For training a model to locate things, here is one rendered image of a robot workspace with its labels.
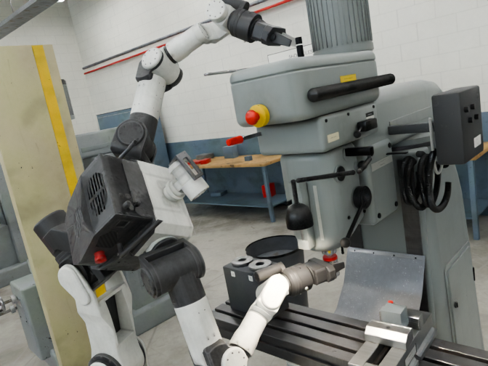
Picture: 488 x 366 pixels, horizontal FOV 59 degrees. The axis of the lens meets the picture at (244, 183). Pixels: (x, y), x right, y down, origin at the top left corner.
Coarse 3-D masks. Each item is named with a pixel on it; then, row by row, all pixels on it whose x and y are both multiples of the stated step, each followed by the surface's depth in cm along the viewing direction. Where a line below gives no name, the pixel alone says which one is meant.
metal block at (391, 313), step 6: (384, 306) 132; (390, 306) 131; (396, 306) 130; (402, 306) 130; (384, 312) 130; (390, 312) 128; (396, 312) 127; (402, 312) 128; (384, 318) 130; (390, 318) 129; (396, 318) 127; (402, 318) 128; (396, 324) 128; (402, 324) 128
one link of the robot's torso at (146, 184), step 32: (96, 160) 116; (128, 160) 122; (96, 192) 113; (128, 192) 114; (160, 192) 123; (96, 224) 110; (128, 224) 112; (160, 224) 116; (96, 256) 116; (128, 256) 121
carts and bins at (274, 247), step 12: (264, 240) 370; (276, 240) 370; (288, 240) 366; (252, 252) 362; (264, 252) 370; (276, 252) 366; (288, 252) 361; (300, 252) 336; (288, 264) 329; (288, 300) 335; (300, 300) 340
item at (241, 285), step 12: (228, 264) 177; (240, 264) 171; (252, 264) 169; (264, 264) 167; (228, 276) 175; (240, 276) 169; (252, 276) 164; (228, 288) 177; (240, 288) 171; (252, 288) 166; (240, 300) 173; (252, 300) 168
